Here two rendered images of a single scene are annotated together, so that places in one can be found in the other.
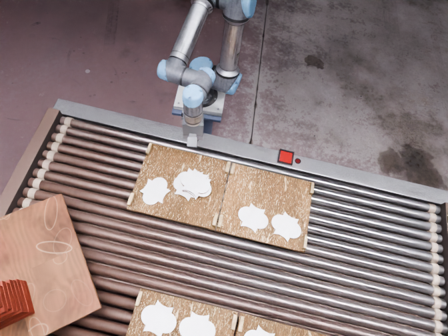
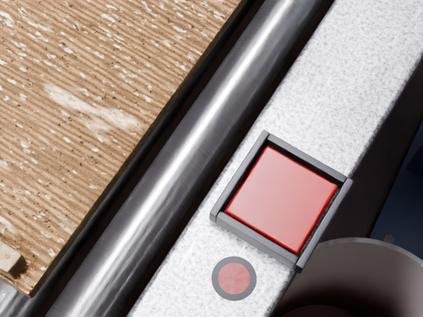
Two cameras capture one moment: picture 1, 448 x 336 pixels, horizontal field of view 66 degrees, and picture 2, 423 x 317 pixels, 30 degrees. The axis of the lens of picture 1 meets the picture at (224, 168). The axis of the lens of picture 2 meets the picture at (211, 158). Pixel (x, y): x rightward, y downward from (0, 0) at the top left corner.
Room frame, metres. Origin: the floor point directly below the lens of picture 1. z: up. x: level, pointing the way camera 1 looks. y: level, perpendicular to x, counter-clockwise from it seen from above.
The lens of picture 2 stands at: (0.90, -0.48, 1.46)
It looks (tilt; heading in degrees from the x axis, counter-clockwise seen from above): 69 degrees down; 118
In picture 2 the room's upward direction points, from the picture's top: 3 degrees clockwise
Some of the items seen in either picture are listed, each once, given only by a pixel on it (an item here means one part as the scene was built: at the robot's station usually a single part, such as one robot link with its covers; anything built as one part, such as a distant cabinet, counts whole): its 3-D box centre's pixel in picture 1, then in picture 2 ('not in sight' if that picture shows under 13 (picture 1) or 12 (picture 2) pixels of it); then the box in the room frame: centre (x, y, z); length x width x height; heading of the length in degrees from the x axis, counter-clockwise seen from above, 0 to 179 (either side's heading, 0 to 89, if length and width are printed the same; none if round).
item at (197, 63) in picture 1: (201, 73); not in sight; (1.17, 0.21, 1.06); 0.13 x 0.12 x 0.14; 80
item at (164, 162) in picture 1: (181, 185); not in sight; (0.60, 0.18, 0.93); 0.41 x 0.35 x 0.02; 88
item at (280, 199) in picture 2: (285, 157); (281, 200); (0.86, -0.30, 0.92); 0.06 x 0.06 x 0.01; 88
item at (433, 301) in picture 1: (230, 252); not in sight; (0.34, -0.10, 0.90); 1.95 x 0.05 x 0.05; 88
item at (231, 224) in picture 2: (285, 157); (281, 200); (0.86, -0.30, 0.92); 0.08 x 0.08 x 0.02; 88
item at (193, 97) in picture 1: (193, 100); not in sight; (0.76, 0.17, 1.38); 0.09 x 0.08 x 0.11; 170
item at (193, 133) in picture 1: (192, 129); not in sight; (0.73, 0.16, 1.22); 0.12 x 0.09 x 0.16; 8
